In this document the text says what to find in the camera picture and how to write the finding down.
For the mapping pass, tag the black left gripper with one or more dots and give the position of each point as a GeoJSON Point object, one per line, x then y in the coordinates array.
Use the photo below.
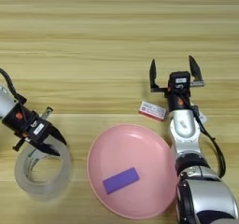
{"type": "Point", "coordinates": [18, 117]}

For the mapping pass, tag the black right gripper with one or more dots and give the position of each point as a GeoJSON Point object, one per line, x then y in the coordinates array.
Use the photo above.
{"type": "Point", "coordinates": [179, 101]}

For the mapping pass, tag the pink round plate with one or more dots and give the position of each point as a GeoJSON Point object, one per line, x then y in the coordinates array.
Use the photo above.
{"type": "Point", "coordinates": [130, 153]}

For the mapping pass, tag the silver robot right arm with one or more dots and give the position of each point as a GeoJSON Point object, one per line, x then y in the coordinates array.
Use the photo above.
{"type": "Point", "coordinates": [189, 140]}

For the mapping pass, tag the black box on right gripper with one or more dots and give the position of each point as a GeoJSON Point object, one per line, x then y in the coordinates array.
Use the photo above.
{"type": "Point", "coordinates": [179, 80]}

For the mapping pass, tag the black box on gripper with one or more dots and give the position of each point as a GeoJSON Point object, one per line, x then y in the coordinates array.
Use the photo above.
{"type": "Point", "coordinates": [179, 80]}
{"type": "Point", "coordinates": [39, 128]}

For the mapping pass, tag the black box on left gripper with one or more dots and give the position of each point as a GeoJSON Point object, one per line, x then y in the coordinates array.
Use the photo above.
{"type": "Point", "coordinates": [39, 128]}

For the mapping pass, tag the clear tape roll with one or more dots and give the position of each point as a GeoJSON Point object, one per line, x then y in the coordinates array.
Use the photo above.
{"type": "Point", "coordinates": [62, 171]}

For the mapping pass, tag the small red white box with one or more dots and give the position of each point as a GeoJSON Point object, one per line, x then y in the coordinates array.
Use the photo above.
{"type": "Point", "coordinates": [152, 111]}

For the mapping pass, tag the purple rectangular block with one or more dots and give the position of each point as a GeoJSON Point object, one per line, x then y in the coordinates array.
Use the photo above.
{"type": "Point", "coordinates": [120, 180]}

